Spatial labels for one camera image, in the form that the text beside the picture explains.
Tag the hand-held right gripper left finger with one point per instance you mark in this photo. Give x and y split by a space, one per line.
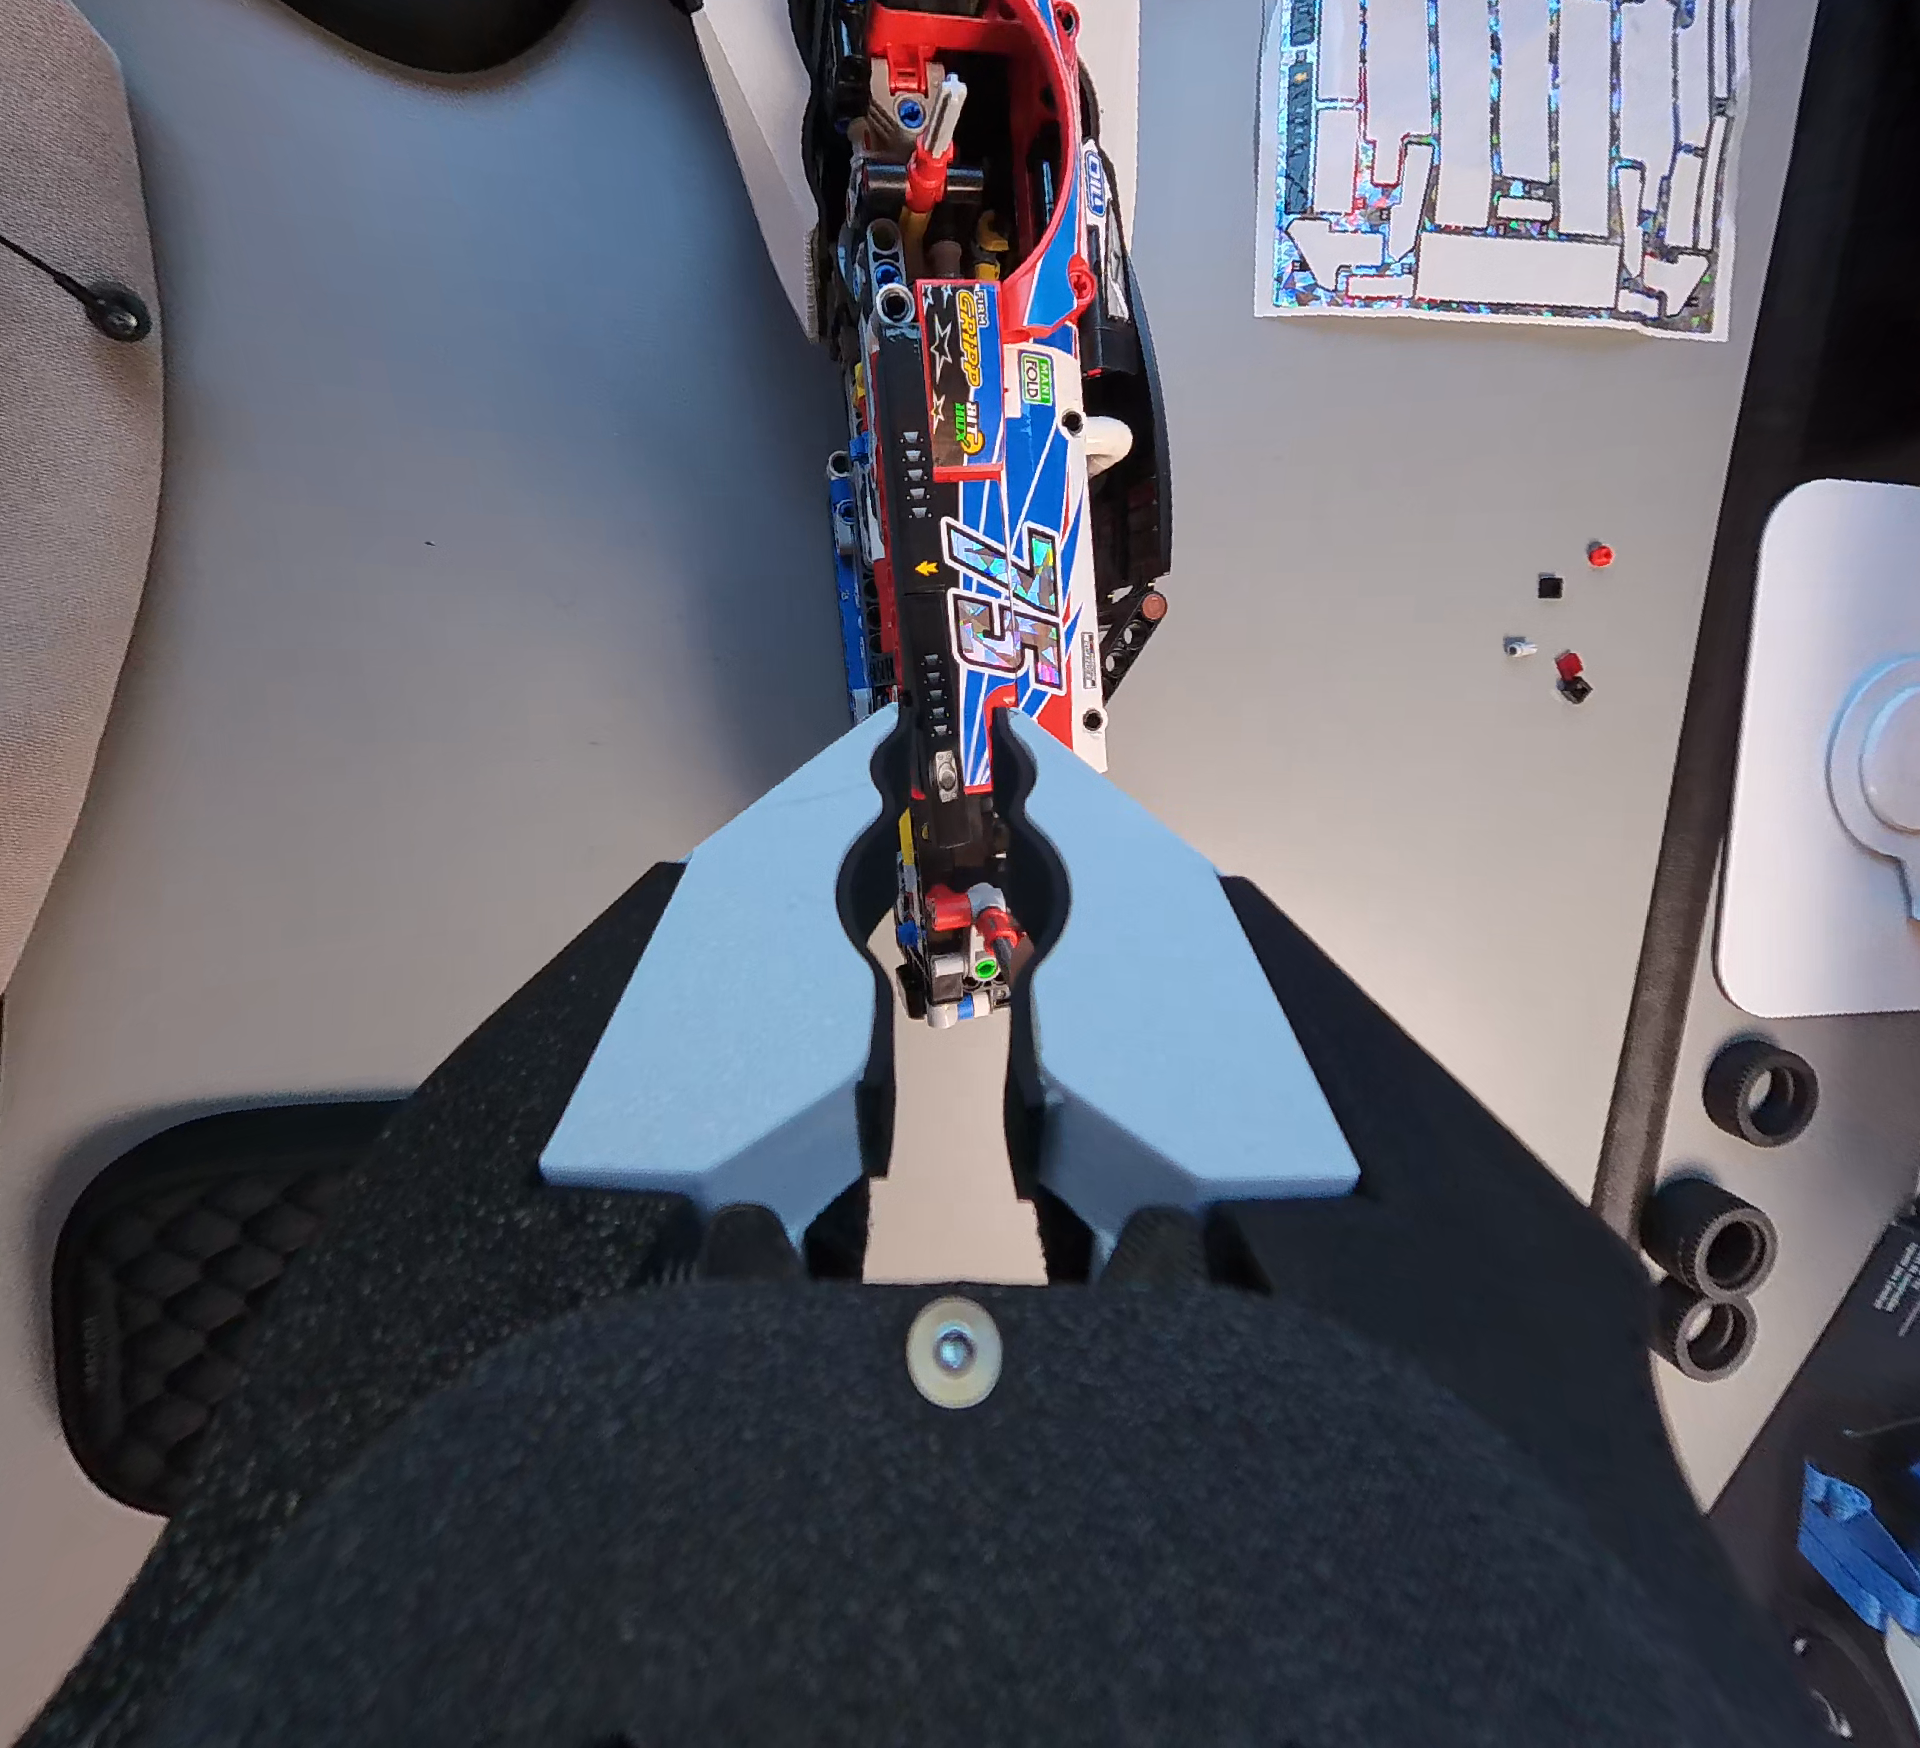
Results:
713 1029

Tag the red blue lego car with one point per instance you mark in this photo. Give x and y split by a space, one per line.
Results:
1021 473

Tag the lego set box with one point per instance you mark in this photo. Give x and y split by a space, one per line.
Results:
1860 1372

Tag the white book stand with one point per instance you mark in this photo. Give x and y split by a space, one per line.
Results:
1799 909

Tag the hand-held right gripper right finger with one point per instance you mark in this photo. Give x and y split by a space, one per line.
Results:
1193 1029

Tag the holographic sticker sheet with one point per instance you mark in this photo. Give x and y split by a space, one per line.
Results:
1515 126

